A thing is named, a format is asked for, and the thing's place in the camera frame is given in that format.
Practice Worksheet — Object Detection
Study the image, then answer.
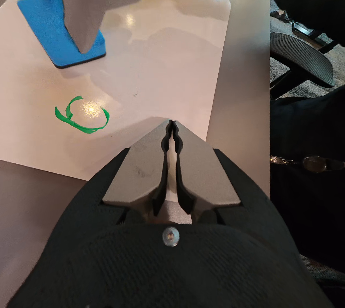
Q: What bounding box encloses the blue eraser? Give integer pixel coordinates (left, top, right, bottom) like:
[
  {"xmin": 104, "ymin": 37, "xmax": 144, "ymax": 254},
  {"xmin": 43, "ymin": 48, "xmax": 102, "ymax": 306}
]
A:
[{"xmin": 17, "ymin": 0, "xmax": 107, "ymax": 69}]

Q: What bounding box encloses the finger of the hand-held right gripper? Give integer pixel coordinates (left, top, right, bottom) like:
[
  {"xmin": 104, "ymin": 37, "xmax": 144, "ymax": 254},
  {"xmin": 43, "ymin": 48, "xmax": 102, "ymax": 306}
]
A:
[{"xmin": 60, "ymin": 0, "xmax": 112, "ymax": 54}]

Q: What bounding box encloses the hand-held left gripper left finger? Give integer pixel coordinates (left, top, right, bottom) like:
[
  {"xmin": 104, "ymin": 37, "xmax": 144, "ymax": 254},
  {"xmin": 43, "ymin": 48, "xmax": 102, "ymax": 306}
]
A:
[{"xmin": 102, "ymin": 119, "xmax": 173, "ymax": 216}]

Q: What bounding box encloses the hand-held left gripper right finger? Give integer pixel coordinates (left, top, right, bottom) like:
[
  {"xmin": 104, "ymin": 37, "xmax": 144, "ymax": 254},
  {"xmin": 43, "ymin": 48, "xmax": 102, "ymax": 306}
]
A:
[{"xmin": 172, "ymin": 121, "xmax": 241, "ymax": 218}]

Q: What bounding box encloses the white whiteboard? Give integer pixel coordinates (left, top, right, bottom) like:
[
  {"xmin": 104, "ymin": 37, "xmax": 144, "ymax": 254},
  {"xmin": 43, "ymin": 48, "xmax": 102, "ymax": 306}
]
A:
[{"xmin": 0, "ymin": 0, "xmax": 232, "ymax": 202}]

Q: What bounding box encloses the black badge reel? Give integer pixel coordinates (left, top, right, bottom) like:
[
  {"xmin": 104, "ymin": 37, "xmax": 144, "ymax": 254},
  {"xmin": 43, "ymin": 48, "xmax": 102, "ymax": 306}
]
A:
[{"xmin": 270, "ymin": 155, "xmax": 345, "ymax": 174}]

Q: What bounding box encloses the grey mesh office chair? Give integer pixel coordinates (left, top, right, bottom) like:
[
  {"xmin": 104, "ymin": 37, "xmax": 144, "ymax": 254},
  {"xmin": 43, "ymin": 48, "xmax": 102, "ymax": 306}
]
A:
[{"xmin": 270, "ymin": 9, "xmax": 338, "ymax": 99}]

